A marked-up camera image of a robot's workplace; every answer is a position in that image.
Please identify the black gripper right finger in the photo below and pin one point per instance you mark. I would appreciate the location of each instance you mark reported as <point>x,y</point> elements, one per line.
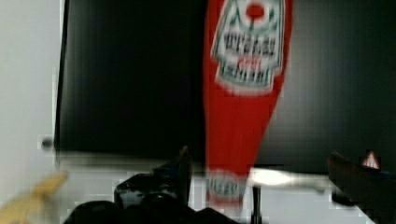
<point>372,191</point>

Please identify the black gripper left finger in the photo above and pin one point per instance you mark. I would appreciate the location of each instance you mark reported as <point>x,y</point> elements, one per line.
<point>172,178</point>

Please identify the red plush ketchup bottle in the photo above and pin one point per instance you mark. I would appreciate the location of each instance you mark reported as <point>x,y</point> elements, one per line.
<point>246,50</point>

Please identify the black toaster oven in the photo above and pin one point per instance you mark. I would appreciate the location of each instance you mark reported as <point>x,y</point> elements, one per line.
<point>131,87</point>

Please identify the yellow plush banana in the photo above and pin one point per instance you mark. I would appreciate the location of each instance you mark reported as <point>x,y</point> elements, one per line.
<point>18,210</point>

